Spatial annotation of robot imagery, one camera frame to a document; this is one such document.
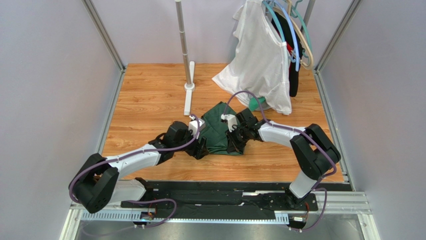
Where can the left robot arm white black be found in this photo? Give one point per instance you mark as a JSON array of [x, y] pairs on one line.
[[100, 181]]

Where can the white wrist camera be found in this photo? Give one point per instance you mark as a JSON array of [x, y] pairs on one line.
[[196, 125], [231, 121]]

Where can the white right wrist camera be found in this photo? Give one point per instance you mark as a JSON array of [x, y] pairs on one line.
[[231, 121]]

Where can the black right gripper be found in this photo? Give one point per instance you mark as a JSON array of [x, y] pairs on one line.
[[233, 137]]

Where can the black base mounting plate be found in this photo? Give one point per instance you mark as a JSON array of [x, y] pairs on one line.
[[228, 200]]

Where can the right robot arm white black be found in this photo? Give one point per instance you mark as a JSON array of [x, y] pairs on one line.
[[314, 151]]

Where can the beige wooden hanger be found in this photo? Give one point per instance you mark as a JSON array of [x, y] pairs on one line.
[[297, 45]]

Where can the silver rack pole right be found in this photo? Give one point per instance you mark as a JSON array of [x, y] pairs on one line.
[[308, 11]]

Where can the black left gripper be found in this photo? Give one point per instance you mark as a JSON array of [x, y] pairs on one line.
[[199, 150]]

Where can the teal plastic hanger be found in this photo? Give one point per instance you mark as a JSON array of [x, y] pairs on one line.
[[297, 28]]

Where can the dark green cloth napkin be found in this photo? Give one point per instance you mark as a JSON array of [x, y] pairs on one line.
[[215, 132]]

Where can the teal object under garment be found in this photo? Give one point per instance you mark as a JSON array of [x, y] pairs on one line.
[[257, 104]]

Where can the silver rack pole left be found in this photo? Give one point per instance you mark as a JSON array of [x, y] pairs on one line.
[[181, 26]]

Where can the silver rack pole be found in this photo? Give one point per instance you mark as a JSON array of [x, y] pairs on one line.
[[308, 11], [181, 26]]

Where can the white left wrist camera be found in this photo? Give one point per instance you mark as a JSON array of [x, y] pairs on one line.
[[196, 125]]

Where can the white rack base foot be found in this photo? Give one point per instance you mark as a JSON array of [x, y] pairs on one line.
[[189, 89]]

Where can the white garment on rack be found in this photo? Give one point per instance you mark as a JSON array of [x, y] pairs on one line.
[[261, 62]]

